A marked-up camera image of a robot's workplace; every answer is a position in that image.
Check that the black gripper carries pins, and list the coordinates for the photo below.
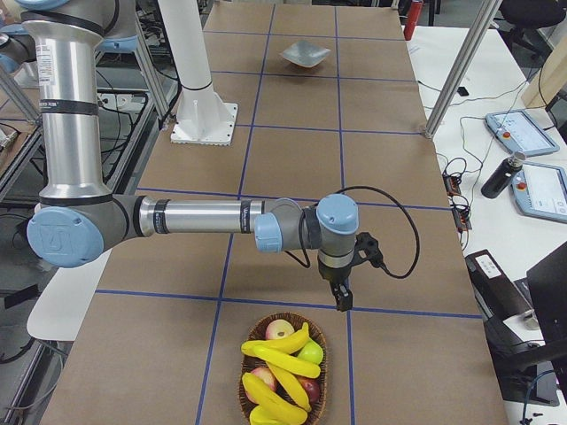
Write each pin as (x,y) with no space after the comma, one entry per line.
(333,274)

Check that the yellow plastic banana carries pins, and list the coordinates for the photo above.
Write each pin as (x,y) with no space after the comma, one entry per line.
(286,361)

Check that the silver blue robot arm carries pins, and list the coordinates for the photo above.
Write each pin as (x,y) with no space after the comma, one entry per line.
(79,217)

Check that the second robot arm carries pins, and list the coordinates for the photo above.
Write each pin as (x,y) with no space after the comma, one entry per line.
(17,47)

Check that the pink apple at basket back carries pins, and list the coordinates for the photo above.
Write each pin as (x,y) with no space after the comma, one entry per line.
(278,329)

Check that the pink apple at basket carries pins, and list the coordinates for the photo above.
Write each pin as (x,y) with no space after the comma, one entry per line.
(278,329)
(266,376)

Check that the brown wicker basket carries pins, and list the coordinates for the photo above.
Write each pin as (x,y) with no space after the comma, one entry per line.
(257,332)

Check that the pink apple at basket left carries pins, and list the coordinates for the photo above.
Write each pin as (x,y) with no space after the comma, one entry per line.
(266,376)

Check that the grey square plate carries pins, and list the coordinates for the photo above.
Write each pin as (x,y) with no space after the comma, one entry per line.
(305,54)

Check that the green pear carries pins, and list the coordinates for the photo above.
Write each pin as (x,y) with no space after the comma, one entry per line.
(311,352)

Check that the red apple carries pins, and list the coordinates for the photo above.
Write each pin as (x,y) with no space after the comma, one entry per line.
(311,387)

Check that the black printer box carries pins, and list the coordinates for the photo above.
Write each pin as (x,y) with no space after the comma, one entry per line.
(508,316)

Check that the black water bottle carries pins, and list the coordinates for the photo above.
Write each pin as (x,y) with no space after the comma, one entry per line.
(503,175)

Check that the black monitor stand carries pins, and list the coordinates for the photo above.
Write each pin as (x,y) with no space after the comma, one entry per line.
(546,282)

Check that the blue teach pendant near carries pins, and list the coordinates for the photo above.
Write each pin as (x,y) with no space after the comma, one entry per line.
(540,191)

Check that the blue teach pendant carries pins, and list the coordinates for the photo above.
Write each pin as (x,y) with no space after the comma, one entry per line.
(540,191)
(518,131)

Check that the blue teach pendant far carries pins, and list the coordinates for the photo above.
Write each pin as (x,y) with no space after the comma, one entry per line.
(518,131)

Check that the white chair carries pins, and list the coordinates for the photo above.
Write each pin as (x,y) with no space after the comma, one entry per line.
(60,310)

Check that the red fire extinguisher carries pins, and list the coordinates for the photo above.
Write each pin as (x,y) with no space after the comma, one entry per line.
(413,15)

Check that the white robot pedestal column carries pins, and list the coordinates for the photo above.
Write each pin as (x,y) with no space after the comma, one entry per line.
(201,116)

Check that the aluminium frame post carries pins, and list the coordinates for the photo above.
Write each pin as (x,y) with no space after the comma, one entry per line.
(466,53)

